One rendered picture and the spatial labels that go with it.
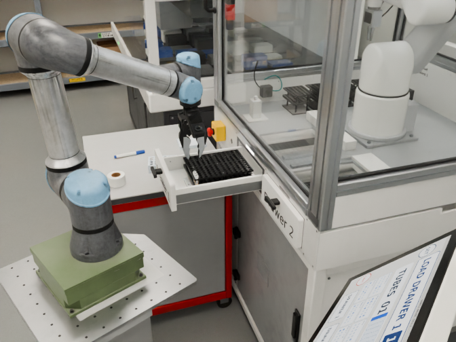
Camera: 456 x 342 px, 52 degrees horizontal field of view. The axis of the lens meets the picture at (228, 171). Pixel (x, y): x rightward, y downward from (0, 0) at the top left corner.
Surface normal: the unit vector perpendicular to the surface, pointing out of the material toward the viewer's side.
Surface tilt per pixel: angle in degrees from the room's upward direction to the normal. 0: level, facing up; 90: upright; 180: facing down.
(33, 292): 0
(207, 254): 90
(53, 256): 1
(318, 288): 90
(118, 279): 90
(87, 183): 7
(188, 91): 89
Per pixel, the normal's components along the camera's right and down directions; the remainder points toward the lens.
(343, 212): 0.31, 0.47
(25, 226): 0.00, -0.87
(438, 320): 0.53, -0.49
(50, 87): 0.58, 0.39
